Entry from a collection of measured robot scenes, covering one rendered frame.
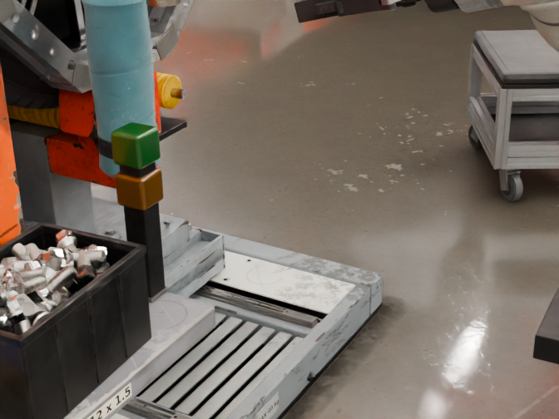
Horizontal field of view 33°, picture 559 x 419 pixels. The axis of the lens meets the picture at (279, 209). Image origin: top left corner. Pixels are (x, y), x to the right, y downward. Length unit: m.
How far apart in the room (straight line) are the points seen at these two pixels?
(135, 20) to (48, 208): 0.48
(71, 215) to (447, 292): 0.81
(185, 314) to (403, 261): 1.10
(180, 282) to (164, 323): 0.71
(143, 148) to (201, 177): 1.54
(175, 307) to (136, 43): 0.39
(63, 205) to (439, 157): 1.31
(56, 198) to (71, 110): 0.22
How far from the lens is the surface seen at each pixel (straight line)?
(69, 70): 1.43
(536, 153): 2.41
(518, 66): 2.38
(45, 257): 0.99
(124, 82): 1.33
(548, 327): 1.39
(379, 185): 2.52
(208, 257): 1.87
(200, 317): 1.10
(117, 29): 1.31
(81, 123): 1.50
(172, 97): 1.65
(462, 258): 2.18
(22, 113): 1.68
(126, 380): 1.01
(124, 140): 1.05
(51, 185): 1.66
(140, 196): 1.07
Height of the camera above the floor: 1.03
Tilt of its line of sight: 26 degrees down
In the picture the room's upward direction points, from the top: 1 degrees counter-clockwise
